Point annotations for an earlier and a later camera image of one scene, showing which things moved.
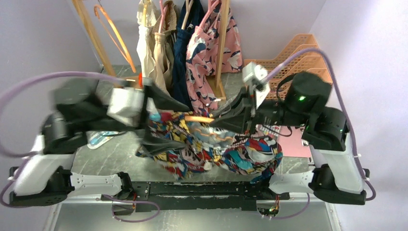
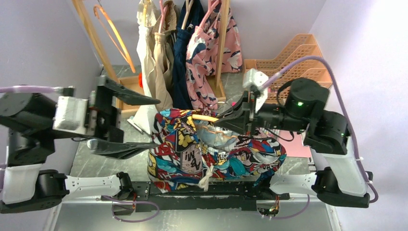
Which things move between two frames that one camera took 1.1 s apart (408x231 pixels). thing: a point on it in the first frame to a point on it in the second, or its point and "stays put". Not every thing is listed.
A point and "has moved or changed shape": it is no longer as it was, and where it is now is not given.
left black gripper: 152,145 to 108,124
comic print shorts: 254,153 has moved or changed shape
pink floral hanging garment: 201,54 stays put
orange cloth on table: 140,79 stays put
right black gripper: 238,116 stays put
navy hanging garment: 191,13 stays put
